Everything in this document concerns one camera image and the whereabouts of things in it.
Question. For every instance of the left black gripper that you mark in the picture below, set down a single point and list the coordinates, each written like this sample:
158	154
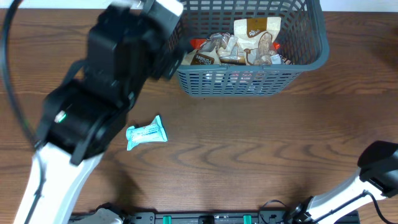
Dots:
166	66

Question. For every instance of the teal snack pack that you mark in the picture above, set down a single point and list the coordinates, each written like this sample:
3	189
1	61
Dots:
153	132

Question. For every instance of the beige snack bag with window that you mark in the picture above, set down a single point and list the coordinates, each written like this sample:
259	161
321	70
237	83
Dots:
220	48

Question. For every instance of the Kleenex tissue multipack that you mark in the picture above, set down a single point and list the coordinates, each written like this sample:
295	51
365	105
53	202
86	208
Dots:
219	83

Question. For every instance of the orange tan pasta package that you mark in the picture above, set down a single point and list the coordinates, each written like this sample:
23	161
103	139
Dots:
197	43

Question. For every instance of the beige cookie bag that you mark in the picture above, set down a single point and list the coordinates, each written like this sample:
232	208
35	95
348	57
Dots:
256	37

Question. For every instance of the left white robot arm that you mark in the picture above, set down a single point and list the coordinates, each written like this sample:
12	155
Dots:
90	107

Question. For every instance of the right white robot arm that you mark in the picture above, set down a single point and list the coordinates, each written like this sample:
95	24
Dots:
374	180

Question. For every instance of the grey plastic mesh basket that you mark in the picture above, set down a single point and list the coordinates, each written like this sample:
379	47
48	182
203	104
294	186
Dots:
302	39

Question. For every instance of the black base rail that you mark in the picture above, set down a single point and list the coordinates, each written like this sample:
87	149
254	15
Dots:
108	214

